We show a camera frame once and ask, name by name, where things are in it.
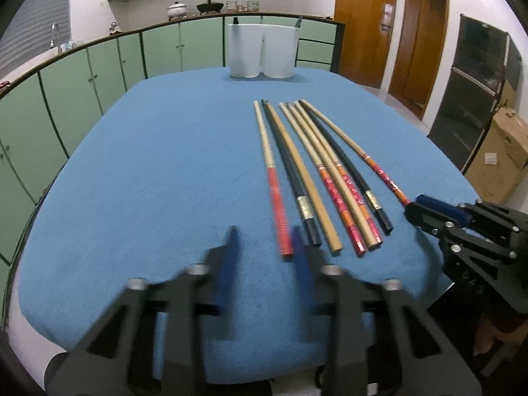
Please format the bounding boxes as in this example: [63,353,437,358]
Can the plain wooden chopstick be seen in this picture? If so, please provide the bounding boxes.
[266,102,344,254]

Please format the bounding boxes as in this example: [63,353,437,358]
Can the black wok with lid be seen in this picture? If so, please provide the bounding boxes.
[196,0,226,16]

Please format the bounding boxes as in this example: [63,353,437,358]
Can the red handled pale chopstick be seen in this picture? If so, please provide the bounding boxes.
[253,100,294,258]

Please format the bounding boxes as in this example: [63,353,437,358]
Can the black chopstick gold band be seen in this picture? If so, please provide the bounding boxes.
[299,105,394,235]

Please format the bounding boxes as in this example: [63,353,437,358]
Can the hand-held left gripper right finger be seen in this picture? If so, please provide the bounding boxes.
[289,226,481,396]

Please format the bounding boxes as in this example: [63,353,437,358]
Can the dark glass cabinet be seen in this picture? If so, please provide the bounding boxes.
[427,14,523,175]

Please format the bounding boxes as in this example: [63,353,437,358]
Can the wooden chopstick orange pattern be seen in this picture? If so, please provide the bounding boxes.
[286,103,382,250]

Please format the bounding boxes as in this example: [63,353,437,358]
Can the green lower kitchen cabinets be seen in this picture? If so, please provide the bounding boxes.
[0,12,345,326]

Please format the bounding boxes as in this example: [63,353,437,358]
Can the white utensil holder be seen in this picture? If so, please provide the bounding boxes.
[228,24,298,80]

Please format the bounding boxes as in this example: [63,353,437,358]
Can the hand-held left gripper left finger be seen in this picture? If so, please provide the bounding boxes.
[74,226,242,396]

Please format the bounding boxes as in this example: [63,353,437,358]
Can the red orange patterned chopstick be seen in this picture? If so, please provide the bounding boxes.
[279,102,368,256]

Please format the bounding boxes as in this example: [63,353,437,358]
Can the thin wooden chopstick red pattern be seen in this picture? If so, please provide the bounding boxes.
[299,99,411,207]

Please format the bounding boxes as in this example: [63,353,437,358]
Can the grey window blind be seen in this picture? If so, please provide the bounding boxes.
[0,0,76,80]

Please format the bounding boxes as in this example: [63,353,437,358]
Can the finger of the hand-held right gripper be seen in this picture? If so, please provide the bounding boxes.
[414,194,479,227]
[404,202,458,240]

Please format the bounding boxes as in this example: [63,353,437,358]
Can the blue tablecloth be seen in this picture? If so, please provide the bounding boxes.
[17,68,481,385]

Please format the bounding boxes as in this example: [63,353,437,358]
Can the closed wooden door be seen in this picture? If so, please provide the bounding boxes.
[332,0,399,90]

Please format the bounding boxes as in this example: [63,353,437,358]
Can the cardboard box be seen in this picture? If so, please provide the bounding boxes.
[465,106,528,216]

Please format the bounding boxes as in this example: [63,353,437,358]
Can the black chopstick silver band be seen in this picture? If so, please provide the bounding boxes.
[261,99,322,246]

